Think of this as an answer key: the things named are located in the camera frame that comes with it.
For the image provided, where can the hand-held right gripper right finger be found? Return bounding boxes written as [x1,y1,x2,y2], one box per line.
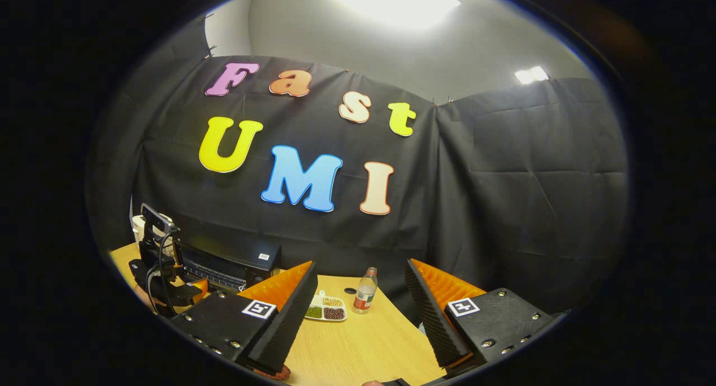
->
[406,258,555,370]

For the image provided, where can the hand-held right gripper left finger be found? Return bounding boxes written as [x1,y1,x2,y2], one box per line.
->
[168,261,318,374]

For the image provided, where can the black electric oven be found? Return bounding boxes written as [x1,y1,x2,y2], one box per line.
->
[173,229,283,294]

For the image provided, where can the brown grilled meat slice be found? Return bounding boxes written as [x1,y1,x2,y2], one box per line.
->
[255,365,291,381]

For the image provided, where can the white toaster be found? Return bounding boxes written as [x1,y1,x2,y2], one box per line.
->
[130,213,174,253]

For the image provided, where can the white divided tray of beans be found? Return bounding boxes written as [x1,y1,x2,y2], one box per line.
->
[305,290,347,322]

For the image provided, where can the clear plastic bottle red label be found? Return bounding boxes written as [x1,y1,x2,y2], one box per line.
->
[353,267,379,315]

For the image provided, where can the black backdrop cloth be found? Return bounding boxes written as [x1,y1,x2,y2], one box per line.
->
[87,17,630,325]

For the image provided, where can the small ceiling light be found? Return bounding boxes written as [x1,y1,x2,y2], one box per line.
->
[515,66,550,84]

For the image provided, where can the large ceiling light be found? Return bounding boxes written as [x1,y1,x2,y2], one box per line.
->
[324,0,462,29]

